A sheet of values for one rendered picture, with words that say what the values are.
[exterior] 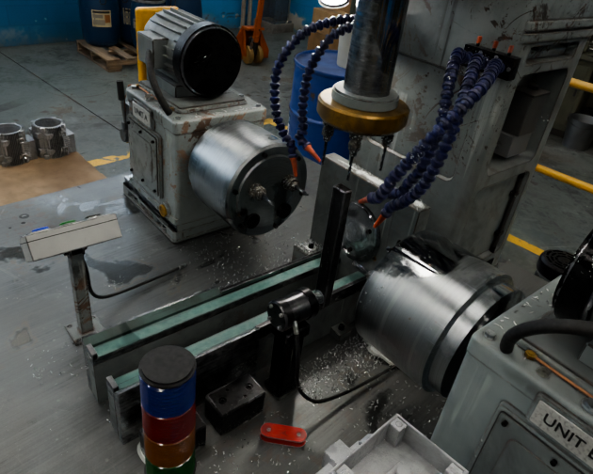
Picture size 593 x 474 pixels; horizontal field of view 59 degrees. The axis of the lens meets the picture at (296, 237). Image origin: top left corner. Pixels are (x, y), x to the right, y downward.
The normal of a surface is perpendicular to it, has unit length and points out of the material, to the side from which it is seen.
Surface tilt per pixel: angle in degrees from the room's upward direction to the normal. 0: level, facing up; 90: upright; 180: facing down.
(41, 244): 56
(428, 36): 90
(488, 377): 89
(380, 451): 0
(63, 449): 0
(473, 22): 90
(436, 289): 36
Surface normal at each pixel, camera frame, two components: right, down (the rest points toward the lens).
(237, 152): -0.36, -0.52
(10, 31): 0.70, 0.45
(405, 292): -0.52, -0.32
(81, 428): 0.11, -0.83
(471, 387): -0.77, 0.26
